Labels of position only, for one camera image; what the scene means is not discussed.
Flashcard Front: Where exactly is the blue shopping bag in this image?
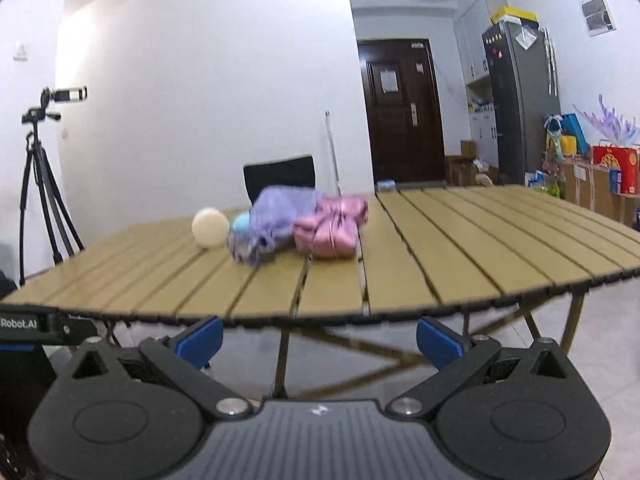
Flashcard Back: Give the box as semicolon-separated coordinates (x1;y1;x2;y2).
561;114;589;156

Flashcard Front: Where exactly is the light blue ball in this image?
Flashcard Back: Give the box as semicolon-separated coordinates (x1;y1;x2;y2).
231;210;250;234

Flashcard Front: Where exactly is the purple fabric pouch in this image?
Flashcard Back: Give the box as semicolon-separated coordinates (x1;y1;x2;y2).
227;186;324;266

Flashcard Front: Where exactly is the folding camping table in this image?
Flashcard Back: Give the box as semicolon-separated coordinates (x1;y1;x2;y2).
8;185;639;377

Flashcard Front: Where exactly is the cream foam ball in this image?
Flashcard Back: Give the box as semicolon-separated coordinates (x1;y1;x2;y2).
191;208;230;249

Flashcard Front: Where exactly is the red gift bag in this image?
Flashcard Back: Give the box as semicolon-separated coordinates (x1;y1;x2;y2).
592;145;639;195

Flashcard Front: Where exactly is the dark wooden door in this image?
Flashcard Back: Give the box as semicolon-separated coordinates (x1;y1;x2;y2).
358;39;446;184

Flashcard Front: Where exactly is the black folding chair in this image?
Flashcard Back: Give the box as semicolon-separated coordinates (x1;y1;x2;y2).
243;155;317;204

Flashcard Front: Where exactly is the camcorder on tripod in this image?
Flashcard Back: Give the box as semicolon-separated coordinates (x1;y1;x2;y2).
40;87;88;108

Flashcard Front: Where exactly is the white mop stick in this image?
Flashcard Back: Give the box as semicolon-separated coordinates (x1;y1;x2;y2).
324;110;343;196

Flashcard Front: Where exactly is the white wall cabinet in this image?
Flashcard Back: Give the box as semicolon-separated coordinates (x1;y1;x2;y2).
454;0;508;84

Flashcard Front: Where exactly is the grey refrigerator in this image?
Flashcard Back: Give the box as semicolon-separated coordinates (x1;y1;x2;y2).
483;22;560;185

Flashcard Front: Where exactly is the yellow box on fridge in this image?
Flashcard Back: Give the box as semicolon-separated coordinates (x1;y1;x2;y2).
490;6;539;29

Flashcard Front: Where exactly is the cardboard box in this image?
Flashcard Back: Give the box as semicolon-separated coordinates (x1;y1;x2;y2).
561;160;638;228

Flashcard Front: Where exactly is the pink satin bonnet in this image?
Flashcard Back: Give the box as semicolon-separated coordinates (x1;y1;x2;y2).
292;196;369;260

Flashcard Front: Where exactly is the black camera tripod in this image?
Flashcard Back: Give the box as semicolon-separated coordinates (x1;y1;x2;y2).
18;118;85;286

